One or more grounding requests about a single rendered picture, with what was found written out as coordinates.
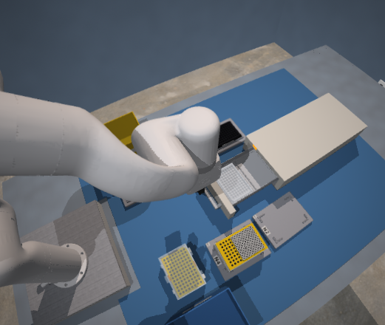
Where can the yellow open-top bin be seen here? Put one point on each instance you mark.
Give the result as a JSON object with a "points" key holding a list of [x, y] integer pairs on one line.
{"points": [[122, 127]]}

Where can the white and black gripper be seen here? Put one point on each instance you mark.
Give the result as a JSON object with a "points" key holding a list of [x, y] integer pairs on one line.
{"points": [[206, 179]]}

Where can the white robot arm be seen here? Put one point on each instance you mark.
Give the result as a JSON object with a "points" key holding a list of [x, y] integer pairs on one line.
{"points": [[42, 138]]}

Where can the blue open-top box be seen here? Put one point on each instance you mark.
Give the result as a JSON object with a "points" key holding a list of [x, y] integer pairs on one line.
{"points": [[215, 309]]}

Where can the blue bench mat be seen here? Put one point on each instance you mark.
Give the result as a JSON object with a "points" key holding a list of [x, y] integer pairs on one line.
{"points": [[344, 194]]}

